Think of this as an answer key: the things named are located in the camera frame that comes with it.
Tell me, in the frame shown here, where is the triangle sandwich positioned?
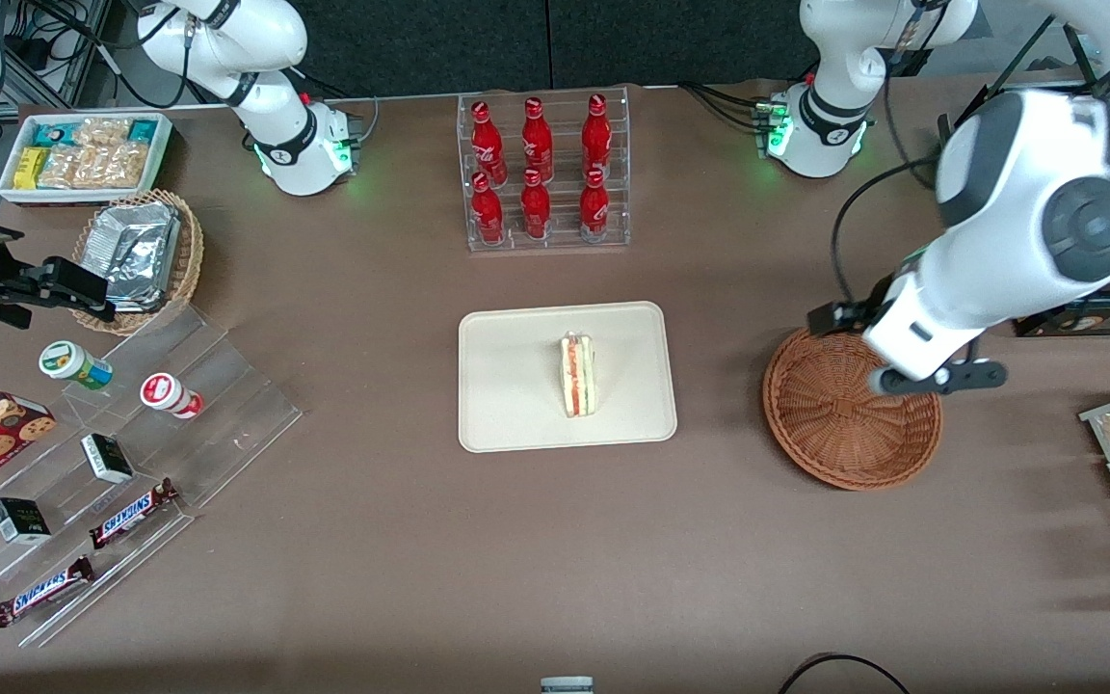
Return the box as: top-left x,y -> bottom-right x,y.
560,331 -> 598,418

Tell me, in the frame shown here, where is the brown wicker basket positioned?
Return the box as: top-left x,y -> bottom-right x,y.
762,326 -> 943,492

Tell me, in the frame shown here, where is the light wicker basket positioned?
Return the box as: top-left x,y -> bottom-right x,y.
71,189 -> 205,336

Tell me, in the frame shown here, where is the cream plastic tray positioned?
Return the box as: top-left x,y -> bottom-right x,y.
458,301 -> 678,454

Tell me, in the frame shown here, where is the silver foil packet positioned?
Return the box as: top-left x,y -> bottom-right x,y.
85,200 -> 180,311

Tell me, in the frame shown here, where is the green lid sunflower cup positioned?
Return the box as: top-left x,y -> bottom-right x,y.
39,340 -> 115,391

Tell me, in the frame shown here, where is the clear nut snack packet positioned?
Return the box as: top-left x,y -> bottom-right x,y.
83,143 -> 151,189
73,118 -> 132,147
42,145 -> 84,189

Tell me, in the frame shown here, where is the red lid yogurt cup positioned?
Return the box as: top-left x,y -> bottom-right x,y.
140,372 -> 204,420

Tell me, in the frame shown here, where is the white plastic snack bin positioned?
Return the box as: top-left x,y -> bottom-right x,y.
0,112 -> 173,207

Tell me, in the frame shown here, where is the small black box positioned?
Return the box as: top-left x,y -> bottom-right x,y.
81,433 -> 135,484
0,496 -> 52,546

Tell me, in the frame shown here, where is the clear acrylic stepped shelf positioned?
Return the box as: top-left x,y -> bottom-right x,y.
0,304 -> 304,649

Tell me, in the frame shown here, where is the Snickers chocolate bar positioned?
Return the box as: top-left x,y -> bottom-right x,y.
89,478 -> 180,550
0,556 -> 95,628

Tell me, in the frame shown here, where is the red cola bottle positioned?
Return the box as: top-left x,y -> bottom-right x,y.
470,173 -> 506,245
521,96 -> 554,184
579,168 -> 611,242
582,93 -> 613,179
471,100 -> 508,186
520,169 -> 552,240

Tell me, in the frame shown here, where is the dark display box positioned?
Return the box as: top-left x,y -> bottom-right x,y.
1013,265 -> 1110,338

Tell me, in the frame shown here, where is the clear acrylic bottle rack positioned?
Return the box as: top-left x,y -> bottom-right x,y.
457,87 -> 632,254

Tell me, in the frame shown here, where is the black metal stand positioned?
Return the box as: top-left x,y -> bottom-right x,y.
940,14 -> 1100,136

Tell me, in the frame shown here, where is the black cable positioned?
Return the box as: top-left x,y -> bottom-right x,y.
777,654 -> 912,694
6,0 -> 199,109
830,154 -> 946,307
678,82 -> 770,131

